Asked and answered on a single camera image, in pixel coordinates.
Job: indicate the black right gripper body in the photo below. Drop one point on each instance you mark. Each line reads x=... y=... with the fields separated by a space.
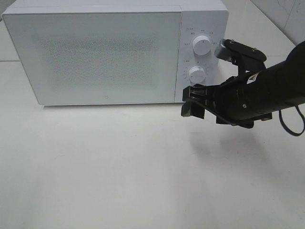
x=230 y=105

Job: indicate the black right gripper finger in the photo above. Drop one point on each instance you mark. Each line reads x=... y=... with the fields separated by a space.
x=195 y=109
x=197 y=92

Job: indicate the white microwave knob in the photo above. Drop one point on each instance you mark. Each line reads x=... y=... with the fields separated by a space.
x=196 y=74
x=201 y=45

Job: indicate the white microwave door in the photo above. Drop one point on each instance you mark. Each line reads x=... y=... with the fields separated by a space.
x=73 y=59

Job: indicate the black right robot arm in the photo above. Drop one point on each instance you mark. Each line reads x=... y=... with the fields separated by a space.
x=255 y=93

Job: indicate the white microwave oven body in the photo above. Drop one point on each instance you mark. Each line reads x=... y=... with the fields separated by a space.
x=198 y=17

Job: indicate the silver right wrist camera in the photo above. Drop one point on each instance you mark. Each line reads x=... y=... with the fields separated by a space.
x=244 y=57

